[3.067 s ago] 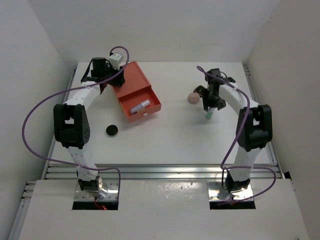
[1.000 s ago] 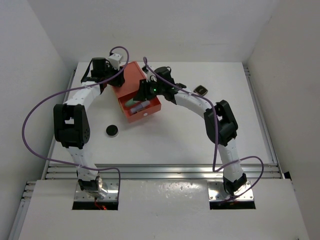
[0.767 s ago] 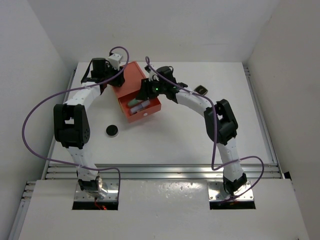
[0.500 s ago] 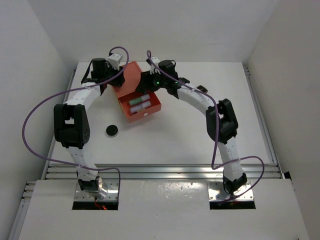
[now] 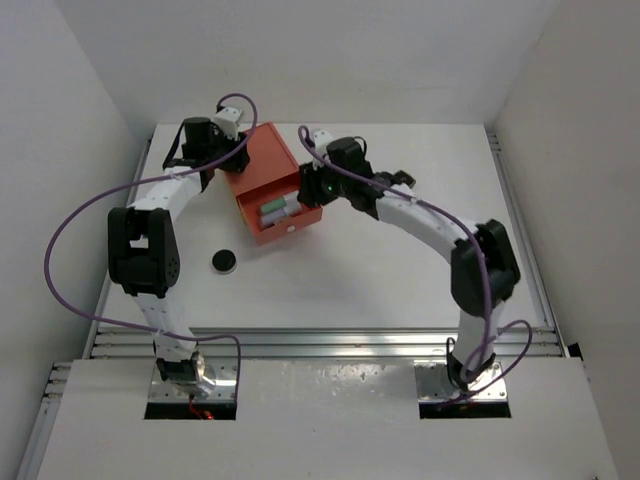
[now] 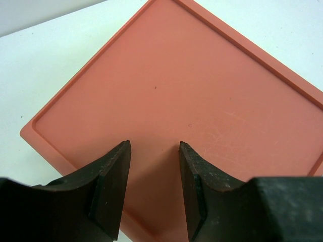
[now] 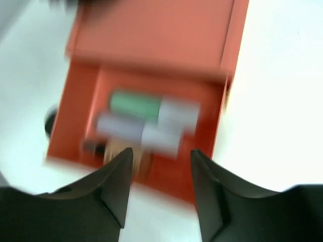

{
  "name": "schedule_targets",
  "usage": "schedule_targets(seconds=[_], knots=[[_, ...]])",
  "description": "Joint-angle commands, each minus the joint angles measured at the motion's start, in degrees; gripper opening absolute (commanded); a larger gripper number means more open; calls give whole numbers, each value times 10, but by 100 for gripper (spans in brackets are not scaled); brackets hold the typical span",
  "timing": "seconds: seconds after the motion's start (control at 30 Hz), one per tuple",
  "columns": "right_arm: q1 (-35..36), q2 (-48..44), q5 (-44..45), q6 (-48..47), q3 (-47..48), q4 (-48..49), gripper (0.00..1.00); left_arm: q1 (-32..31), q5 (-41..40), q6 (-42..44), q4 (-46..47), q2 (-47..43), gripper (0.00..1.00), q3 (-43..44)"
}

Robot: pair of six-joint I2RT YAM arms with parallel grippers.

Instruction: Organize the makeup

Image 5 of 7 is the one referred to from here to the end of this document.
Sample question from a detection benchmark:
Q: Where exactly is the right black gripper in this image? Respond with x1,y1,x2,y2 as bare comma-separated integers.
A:
299,154,351,209

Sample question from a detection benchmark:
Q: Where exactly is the green tube bottle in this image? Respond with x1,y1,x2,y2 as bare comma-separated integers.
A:
259,191,298,215

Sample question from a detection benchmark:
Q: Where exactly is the orange drawer box shell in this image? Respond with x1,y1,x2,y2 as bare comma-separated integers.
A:
224,123,299,223

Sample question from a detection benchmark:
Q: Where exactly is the lilac tube bottle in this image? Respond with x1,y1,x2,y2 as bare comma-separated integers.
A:
260,203,302,229

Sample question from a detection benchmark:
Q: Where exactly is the orange drawer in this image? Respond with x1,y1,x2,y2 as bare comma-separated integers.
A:
231,174,323,245

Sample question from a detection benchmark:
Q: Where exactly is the black square compact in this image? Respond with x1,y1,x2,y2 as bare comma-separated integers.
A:
393,170,416,189

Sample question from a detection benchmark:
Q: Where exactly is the black round compact jar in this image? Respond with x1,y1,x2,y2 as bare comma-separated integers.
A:
211,249,237,275

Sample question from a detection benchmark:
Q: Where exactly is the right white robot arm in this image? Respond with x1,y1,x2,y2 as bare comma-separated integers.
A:
298,126,521,392

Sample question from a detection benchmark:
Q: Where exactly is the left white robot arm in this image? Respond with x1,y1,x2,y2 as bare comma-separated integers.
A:
108,107,250,396

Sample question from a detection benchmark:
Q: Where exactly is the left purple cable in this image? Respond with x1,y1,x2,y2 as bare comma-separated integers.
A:
43,92,260,401

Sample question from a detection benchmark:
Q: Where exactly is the purple cable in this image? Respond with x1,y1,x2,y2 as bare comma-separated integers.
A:
297,124,535,401
43,92,260,401

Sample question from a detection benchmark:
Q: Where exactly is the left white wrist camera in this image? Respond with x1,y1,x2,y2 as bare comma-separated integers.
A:
213,106,244,141

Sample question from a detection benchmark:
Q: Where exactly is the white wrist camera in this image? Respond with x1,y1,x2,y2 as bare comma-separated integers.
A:
213,106,244,141
310,129,334,170

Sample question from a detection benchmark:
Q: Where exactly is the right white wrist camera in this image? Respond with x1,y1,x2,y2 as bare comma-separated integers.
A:
310,129,334,170

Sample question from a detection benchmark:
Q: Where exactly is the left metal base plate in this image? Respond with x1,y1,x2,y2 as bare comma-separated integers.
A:
147,360,237,404

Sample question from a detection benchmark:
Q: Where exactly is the metal base plate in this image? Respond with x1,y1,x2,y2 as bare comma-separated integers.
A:
147,360,237,404
414,360,510,404

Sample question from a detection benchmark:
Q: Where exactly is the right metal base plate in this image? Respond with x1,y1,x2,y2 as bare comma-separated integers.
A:
414,360,510,404

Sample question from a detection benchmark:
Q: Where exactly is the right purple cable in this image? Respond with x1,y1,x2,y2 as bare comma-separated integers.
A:
297,124,535,401

